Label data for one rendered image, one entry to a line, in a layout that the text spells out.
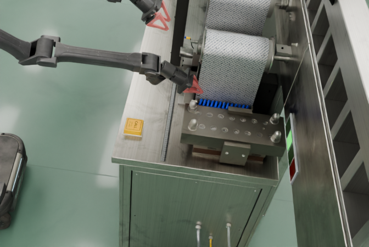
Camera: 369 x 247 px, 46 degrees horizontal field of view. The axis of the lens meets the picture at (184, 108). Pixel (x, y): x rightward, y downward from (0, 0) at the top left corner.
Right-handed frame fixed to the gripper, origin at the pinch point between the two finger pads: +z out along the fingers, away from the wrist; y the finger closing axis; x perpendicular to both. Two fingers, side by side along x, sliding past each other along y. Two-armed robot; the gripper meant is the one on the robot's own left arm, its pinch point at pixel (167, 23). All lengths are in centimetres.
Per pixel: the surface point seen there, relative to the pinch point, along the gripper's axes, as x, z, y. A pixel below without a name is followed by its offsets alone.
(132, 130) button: -37.3, 19.8, 17.2
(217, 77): 0.1, 28.1, 4.6
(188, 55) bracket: -5.8, 17.1, -3.5
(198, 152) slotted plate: -20, 42, 23
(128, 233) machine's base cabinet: -84, 61, 29
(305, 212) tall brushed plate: 22, 44, 64
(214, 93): -5.9, 33.7, 4.5
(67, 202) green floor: -133, 49, -1
